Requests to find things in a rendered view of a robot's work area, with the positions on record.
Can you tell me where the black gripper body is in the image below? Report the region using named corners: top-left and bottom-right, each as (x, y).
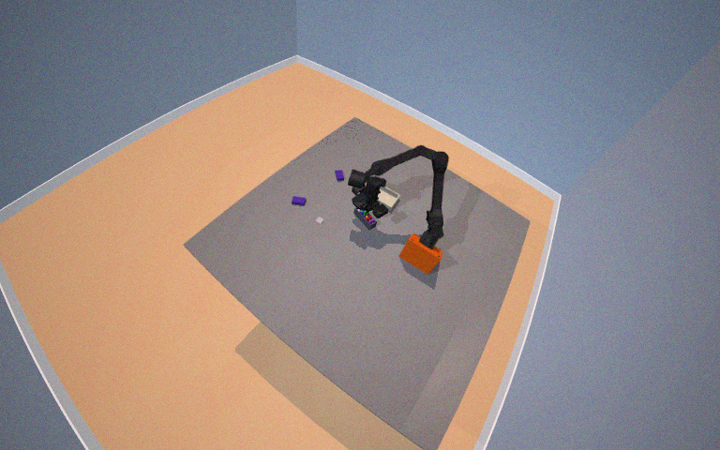
top-left (352, 186), bottom-right (388, 218)

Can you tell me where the white shallow tray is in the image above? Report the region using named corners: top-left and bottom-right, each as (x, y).
top-left (377, 187), bottom-right (400, 211)

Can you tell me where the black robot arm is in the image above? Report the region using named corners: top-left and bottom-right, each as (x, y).
top-left (348, 145), bottom-right (449, 250)

